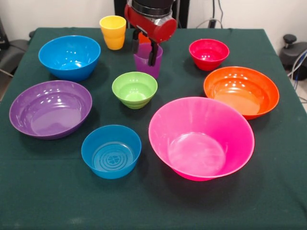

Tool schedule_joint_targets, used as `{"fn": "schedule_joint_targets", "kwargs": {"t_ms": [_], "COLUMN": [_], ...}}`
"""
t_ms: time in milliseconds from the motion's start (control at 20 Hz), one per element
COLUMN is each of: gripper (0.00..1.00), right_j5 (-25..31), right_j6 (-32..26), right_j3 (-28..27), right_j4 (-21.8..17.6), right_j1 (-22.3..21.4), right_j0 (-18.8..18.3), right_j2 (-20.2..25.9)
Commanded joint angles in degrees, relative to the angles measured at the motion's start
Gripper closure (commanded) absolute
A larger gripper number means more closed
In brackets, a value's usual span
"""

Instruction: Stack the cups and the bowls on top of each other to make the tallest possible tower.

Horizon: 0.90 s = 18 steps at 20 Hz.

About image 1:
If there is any purple plastic cup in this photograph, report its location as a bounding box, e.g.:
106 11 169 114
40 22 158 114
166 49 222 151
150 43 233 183
133 42 164 80

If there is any white cable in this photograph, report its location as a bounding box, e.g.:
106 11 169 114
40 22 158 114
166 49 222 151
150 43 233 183
195 18 211 29

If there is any orange plastic bowl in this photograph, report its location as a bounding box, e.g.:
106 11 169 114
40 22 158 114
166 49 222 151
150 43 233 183
203 66 280 121

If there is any purple plastic bowl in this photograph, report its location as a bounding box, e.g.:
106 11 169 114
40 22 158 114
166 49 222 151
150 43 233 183
9 80 93 140

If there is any pink plastic bowl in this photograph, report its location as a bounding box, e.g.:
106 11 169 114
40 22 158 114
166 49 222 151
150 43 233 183
148 96 255 182

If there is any yellow plastic cup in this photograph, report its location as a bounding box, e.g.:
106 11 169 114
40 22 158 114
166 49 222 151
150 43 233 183
99 15 127 51

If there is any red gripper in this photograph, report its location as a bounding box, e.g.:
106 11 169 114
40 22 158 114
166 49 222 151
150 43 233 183
124 4 177 67

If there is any black cable with plug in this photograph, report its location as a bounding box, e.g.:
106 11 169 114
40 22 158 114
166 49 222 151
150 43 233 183
208 0 224 29

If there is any black chair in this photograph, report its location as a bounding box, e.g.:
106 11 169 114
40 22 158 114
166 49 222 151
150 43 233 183
0 18 36 77

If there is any large blue plastic bowl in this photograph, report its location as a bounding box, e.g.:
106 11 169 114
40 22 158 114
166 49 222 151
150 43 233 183
38 35 101 82

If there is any green plastic bowl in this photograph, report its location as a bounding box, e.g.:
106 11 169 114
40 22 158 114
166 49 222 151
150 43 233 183
111 71 158 110

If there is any orange plastic cup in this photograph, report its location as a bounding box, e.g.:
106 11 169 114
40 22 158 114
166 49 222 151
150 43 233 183
138 33 151 44

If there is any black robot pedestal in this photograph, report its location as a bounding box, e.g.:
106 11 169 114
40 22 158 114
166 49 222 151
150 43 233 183
114 0 190 29

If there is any grey and blue cable bundle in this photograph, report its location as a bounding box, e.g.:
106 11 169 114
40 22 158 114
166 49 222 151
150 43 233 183
287 49 307 83

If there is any small blue plastic bowl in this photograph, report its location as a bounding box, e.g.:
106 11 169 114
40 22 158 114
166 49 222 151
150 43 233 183
81 124 142 180

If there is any red plastic bowl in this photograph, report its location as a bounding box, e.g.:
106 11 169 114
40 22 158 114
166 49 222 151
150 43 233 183
189 38 230 72

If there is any dark green tablecloth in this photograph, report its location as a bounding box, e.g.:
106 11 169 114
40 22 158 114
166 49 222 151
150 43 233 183
0 27 307 230

